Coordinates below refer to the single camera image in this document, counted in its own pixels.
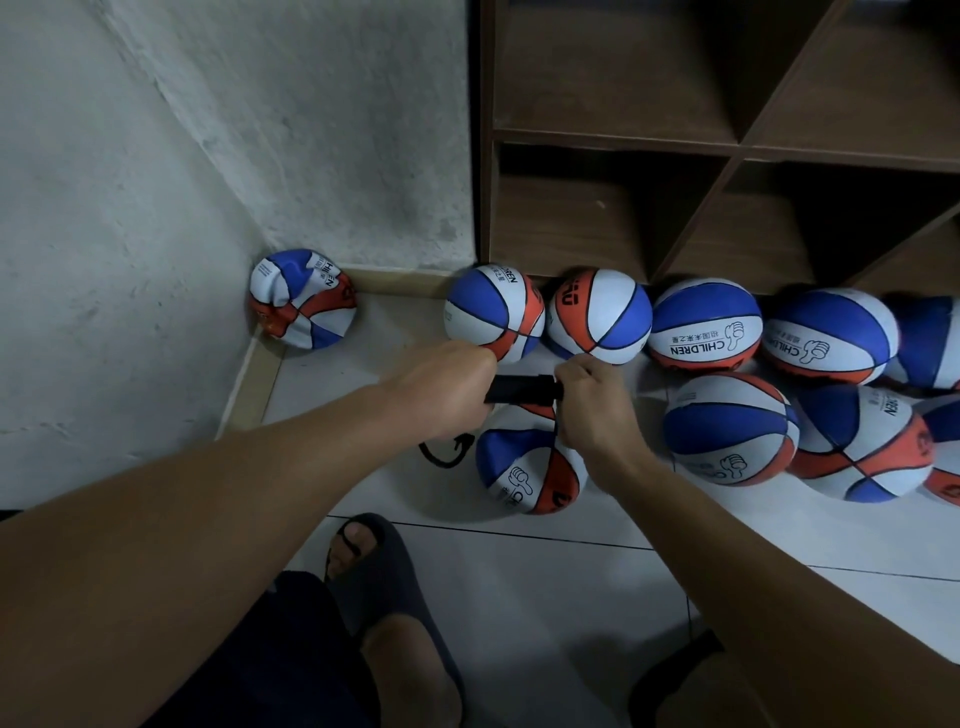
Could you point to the person's right hand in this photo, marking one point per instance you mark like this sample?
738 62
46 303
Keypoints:
600 417

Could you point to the person's left hand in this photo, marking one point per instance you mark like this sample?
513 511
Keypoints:
443 390

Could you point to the black hand pump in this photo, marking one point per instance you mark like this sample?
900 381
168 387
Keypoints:
522 390

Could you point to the brown wooden cubby shelf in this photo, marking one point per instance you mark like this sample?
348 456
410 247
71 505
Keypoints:
615 75

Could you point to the person's right forearm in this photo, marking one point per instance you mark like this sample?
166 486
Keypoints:
780 608

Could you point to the person's left forearm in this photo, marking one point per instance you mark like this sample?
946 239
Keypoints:
165 578

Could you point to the person's left foot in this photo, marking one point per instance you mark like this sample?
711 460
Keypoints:
413 672

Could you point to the beige baseboard strip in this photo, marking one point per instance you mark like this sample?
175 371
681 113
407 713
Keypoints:
398 281
251 387

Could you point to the black sandal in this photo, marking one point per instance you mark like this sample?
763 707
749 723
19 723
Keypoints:
653 683
390 578

